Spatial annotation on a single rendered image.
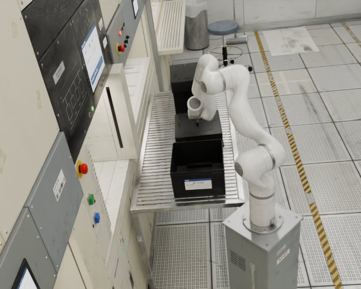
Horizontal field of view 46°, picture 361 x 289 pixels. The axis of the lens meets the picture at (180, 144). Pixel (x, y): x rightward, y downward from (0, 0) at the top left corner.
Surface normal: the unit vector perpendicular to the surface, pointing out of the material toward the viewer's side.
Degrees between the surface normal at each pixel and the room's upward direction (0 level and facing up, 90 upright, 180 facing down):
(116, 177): 0
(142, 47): 90
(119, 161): 0
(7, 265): 90
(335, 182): 0
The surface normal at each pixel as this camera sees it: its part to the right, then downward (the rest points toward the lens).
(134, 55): -0.03, 0.57
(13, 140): 0.99, -0.08
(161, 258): -0.11, -0.82
